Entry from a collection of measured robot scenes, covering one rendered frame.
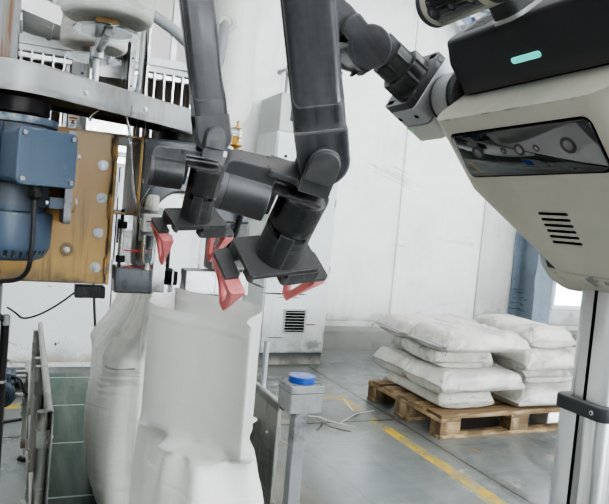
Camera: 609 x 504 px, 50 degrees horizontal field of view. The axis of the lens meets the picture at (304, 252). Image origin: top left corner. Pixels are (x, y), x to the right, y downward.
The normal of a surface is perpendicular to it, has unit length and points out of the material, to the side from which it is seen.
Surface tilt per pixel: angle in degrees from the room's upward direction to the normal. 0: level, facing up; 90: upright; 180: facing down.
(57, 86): 90
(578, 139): 130
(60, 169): 90
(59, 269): 90
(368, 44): 98
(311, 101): 102
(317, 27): 115
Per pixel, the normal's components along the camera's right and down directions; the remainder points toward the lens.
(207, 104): 0.25, 0.22
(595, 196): -0.76, 0.59
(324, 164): 0.07, 0.49
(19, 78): 0.47, 0.09
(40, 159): 0.74, 0.10
